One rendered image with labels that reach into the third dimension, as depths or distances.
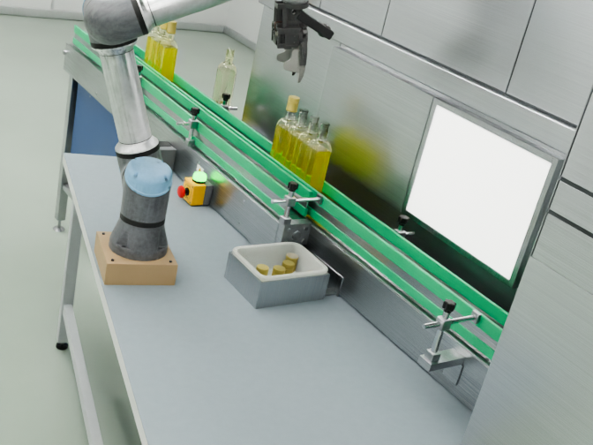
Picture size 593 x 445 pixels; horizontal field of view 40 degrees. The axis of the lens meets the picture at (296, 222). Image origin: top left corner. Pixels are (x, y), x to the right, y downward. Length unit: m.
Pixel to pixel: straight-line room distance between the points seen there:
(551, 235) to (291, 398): 0.67
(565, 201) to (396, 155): 0.89
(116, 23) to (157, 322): 0.70
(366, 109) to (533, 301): 1.03
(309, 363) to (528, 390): 0.56
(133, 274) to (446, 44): 1.01
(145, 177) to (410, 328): 0.76
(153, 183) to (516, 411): 1.01
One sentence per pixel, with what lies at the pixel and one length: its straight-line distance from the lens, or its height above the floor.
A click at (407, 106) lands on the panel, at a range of 2.30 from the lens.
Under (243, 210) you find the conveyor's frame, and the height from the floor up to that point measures 0.83.
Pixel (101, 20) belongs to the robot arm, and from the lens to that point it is 1.97.
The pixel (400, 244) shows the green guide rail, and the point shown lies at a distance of 2.20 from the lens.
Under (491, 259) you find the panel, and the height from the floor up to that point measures 1.01.
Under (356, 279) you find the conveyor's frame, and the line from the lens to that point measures 2.21.
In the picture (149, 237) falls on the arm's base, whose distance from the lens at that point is 2.11.
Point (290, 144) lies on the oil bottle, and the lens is 2.48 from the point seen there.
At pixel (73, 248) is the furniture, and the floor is 0.43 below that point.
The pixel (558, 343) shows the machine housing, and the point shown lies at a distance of 1.57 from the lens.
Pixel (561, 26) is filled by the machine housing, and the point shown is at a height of 1.59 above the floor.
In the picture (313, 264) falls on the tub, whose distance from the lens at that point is 2.25.
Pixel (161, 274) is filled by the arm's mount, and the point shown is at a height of 0.78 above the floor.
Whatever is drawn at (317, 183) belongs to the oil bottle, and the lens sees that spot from 2.42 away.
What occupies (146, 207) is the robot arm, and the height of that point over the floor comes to 0.95.
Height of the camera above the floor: 1.80
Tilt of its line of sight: 23 degrees down
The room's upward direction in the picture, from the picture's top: 13 degrees clockwise
